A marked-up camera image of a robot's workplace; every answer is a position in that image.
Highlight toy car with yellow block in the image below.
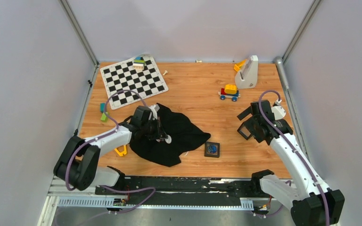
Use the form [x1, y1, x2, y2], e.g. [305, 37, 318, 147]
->
[218, 84, 240, 102]

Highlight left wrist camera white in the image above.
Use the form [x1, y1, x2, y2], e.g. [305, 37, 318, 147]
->
[149, 104, 160, 120]

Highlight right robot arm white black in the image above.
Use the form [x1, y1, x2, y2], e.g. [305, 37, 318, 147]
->
[237, 100, 345, 226]

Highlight black square frame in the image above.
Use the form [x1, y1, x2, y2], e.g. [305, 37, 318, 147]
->
[204, 141, 220, 158]
[237, 121, 253, 140]

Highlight stacked coloured toy blocks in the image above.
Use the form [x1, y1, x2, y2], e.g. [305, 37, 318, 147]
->
[132, 56, 145, 70]

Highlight teal toy block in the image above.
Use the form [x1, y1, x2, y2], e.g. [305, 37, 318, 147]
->
[99, 103, 106, 113]

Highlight orange plastic piece behind stand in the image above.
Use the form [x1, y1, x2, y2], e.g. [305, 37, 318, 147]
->
[233, 59, 247, 72]

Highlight aluminium rail frame front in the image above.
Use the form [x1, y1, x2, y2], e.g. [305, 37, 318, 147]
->
[37, 175, 341, 226]

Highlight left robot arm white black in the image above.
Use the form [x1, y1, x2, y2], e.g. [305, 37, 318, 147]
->
[53, 105, 172, 194]

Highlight white angled plastic stand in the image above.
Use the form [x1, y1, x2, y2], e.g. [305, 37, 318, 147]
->
[235, 55, 258, 89]

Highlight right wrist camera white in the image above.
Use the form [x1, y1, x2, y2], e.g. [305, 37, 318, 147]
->
[271, 99, 287, 120]

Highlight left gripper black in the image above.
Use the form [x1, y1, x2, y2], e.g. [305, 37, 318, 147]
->
[140, 116, 167, 140]

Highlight green toy block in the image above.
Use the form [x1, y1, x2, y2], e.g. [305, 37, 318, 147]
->
[100, 112, 109, 122]

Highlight yellow triangular plastic tool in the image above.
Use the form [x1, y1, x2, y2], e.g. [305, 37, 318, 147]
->
[114, 145, 128, 157]

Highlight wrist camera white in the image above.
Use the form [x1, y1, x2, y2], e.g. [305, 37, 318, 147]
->
[149, 104, 160, 120]
[271, 99, 287, 120]

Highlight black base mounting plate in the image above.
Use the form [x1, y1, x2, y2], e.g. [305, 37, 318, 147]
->
[94, 176, 282, 207]

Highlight black white chessboard mat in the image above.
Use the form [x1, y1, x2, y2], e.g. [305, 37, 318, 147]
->
[100, 54, 169, 110]

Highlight black printed t-shirt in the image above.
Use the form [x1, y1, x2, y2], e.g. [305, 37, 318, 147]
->
[130, 103, 211, 167]

